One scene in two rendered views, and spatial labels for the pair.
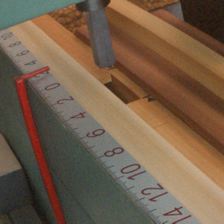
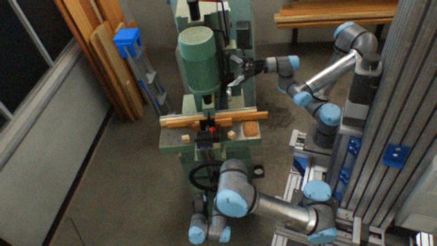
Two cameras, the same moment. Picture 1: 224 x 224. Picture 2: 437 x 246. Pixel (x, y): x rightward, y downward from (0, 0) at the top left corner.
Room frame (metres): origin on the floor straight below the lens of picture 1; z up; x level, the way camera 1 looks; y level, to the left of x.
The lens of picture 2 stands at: (0.91, -1.18, 2.24)
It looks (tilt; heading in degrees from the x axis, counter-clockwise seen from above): 46 degrees down; 113
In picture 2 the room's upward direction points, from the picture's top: 9 degrees counter-clockwise
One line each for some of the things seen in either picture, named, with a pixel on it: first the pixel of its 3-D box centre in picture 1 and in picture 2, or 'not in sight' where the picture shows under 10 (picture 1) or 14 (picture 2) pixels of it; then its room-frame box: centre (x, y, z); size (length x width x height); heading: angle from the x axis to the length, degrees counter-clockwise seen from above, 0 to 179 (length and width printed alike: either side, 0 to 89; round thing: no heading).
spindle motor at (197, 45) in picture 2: not in sight; (200, 61); (0.36, 0.00, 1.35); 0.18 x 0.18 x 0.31
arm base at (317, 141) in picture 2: not in sight; (326, 132); (1.04, 0.08, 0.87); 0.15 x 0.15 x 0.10
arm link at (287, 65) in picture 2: not in sight; (286, 64); (0.79, 0.05, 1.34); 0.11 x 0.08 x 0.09; 18
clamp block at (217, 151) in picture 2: not in sight; (208, 145); (0.40, -0.18, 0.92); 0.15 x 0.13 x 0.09; 18
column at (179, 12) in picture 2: not in sight; (205, 60); (0.27, 0.28, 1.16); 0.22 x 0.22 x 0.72; 18
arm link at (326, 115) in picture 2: not in sight; (328, 117); (1.03, 0.08, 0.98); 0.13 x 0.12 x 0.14; 128
